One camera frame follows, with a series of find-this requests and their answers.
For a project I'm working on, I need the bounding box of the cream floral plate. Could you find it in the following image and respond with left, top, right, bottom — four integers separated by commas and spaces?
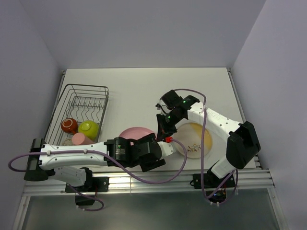
172, 123, 213, 159

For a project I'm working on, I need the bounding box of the aluminium table edge rail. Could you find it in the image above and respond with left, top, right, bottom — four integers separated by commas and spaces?
21, 167, 275, 196

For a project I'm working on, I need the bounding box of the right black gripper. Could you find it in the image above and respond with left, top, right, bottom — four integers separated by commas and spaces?
157, 110, 183, 142

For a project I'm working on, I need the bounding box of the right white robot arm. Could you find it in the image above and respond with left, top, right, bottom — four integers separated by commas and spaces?
156, 90, 261, 187

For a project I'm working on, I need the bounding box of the pink plastic cup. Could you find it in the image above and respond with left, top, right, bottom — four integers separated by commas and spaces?
71, 133, 94, 145

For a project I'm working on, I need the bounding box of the wire dish rack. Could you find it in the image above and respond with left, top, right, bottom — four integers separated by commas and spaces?
44, 84, 109, 145

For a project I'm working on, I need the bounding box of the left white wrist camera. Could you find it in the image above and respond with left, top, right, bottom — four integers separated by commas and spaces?
158, 137, 176, 159

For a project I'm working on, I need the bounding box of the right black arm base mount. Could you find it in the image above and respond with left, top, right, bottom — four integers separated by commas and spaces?
190, 173, 238, 206

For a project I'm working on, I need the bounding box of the speckled ceramic small cup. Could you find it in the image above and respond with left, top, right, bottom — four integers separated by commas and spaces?
62, 138, 73, 146

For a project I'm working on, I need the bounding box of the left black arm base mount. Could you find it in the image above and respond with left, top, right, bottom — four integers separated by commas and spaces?
73, 167, 109, 206

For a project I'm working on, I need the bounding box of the pink plastic plate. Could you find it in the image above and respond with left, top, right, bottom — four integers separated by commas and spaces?
119, 126, 156, 140

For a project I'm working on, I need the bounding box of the lime green bowl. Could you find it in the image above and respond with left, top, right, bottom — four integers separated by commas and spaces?
78, 120, 99, 141

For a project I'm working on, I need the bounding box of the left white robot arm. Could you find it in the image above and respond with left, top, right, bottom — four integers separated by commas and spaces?
24, 133, 173, 191

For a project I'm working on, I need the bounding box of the orange ceramic mug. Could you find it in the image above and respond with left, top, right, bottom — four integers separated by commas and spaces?
61, 118, 78, 135

